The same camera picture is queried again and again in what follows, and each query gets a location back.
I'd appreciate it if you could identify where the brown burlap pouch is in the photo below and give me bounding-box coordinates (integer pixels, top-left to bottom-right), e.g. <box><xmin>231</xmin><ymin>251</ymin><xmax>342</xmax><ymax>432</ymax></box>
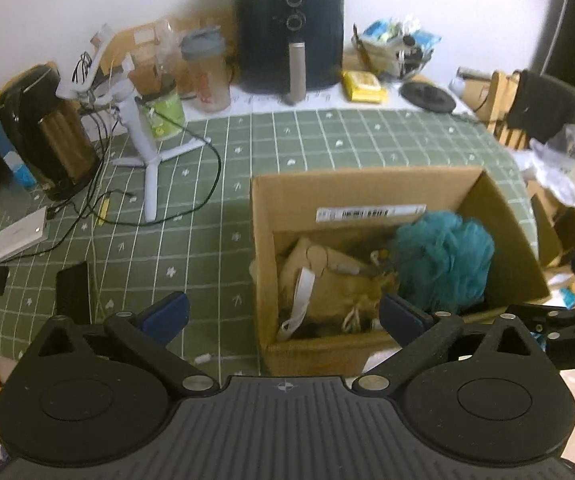
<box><xmin>276</xmin><ymin>237</ymin><xmax>398</xmax><ymax>341</ymax></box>

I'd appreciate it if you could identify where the white fabric strap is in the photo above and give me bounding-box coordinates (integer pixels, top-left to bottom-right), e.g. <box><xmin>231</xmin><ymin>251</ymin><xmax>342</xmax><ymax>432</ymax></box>
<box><xmin>275</xmin><ymin>266</ymin><xmax>318</xmax><ymax>344</ymax></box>

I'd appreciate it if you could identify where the teal bath loofah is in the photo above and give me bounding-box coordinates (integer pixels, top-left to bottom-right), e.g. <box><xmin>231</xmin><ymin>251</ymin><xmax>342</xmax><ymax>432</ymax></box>
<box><xmin>387</xmin><ymin>211</ymin><xmax>496</xmax><ymax>314</ymax></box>

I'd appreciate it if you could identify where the black rectangular case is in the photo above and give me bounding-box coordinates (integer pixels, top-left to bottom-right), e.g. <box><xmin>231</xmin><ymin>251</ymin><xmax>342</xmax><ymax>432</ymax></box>
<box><xmin>55</xmin><ymin>261</ymin><xmax>92</xmax><ymax>325</ymax></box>

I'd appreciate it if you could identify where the green grid tablecloth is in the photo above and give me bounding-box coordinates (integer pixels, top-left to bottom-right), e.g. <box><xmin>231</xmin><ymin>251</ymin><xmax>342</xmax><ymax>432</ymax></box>
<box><xmin>0</xmin><ymin>110</ymin><xmax>537</xmax><ymax>378</ymax></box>

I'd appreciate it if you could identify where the brown cardboard box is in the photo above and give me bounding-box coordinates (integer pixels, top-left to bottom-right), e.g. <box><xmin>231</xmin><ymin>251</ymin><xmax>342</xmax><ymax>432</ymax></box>
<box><xmin>250</xmin><ymin>166</ymin><xmax>549</xmax><ymax>376</ymax></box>

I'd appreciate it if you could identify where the white power adapter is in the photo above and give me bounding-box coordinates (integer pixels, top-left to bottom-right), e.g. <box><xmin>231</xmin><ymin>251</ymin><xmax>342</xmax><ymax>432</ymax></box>
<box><xmin>0</xmin><ymin>207</ymin><xmax>48</xmax><ymax>261</ymax></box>

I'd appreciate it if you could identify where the black electric kettle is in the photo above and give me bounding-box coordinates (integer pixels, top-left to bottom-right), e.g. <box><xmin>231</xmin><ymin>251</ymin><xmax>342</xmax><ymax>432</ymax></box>
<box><xmin>0</xmin><ymin>64</ymin><xmax>100</xmax><ymax>202</ymax></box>

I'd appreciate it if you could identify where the green label jar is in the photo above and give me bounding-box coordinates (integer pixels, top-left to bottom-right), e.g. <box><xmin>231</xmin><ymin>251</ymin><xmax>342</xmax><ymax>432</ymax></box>
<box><xmin>142</xmin><ymin>84</ymin><xmax>185</xmax><ymax>141</ymax></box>

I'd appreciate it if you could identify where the black bag on chair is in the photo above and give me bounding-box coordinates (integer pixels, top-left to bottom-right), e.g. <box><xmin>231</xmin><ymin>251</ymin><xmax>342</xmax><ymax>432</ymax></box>
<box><xmin>505</xmin><ymin>70</ymin><xmax>575</xmax><ymax>144</ymax></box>

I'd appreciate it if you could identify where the black kettle base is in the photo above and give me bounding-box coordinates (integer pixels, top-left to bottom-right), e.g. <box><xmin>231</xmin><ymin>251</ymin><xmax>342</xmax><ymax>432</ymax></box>
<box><xmin>399</xmin><ymin>80</ymin><xmax>457</xmax><ymax>114</ymax></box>

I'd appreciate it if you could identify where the white gimbal tripod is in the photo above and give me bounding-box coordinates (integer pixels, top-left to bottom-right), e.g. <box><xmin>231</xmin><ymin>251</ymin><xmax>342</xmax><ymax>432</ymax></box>
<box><xmin>56</xmin><ymin>24</ymin><xmax>211</xmax><ymax>226</ymax></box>

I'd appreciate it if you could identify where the yellow wet wipes pack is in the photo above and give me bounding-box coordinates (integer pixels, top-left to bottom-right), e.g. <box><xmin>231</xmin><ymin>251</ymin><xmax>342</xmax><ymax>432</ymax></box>
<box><xmin>342</xmin><ymin>70</ymin><xmax>388</xmax><ymax>104</ymax></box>

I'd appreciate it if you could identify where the wooden chair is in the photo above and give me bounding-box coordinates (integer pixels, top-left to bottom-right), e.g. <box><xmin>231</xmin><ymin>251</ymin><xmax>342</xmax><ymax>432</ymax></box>
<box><xmin>476</xmin><ymin>70</ymin><xmax>575</xmax><ymax>150</ymax></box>

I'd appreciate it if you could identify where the grey lid shaker bottle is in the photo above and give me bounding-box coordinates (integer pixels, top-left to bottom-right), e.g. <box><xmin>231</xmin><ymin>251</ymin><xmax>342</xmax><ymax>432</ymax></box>
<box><xmin>180</xmin><ymin>26</ymin><xmax>231</xmax><ymax>113</ymax></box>

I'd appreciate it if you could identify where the glass bowl with clutter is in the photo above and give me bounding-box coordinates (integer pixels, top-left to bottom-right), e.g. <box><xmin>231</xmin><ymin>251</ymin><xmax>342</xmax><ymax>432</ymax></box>
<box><xmin>351</xmin><ymin>18</ymin><xmax>441</xmax><ymax>81</ymax></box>

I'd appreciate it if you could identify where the black air fryer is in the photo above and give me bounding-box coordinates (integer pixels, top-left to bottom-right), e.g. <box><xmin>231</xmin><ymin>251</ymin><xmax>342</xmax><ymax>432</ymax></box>
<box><xmin>235</xmin><ymin>0</ymin><xmax>344</xmax><ymax>94</ymax></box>

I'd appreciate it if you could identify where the black cable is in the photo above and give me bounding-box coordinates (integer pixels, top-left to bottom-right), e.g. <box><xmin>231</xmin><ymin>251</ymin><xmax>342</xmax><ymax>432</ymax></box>
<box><xmin>0</xmin><ymin>109</ymin><xmax>223</xmax><ymax>271</ymax></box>

